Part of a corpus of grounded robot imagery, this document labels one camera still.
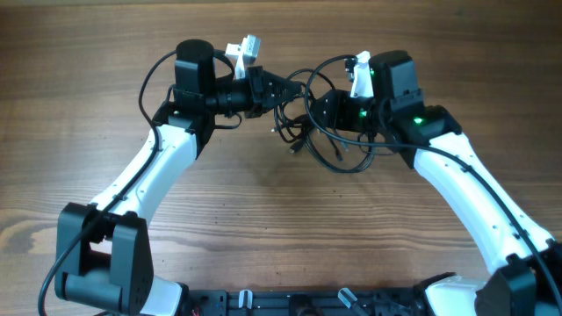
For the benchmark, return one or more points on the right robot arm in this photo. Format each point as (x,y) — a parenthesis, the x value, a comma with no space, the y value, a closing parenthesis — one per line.
(385,108)

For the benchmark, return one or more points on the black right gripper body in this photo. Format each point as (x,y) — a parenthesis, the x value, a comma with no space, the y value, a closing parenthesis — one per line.
(360,114)

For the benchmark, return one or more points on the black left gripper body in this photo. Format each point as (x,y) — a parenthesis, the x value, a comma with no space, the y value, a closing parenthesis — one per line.
(256,91)

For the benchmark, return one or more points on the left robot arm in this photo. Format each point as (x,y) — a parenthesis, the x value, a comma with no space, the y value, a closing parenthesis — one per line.
(103,256)

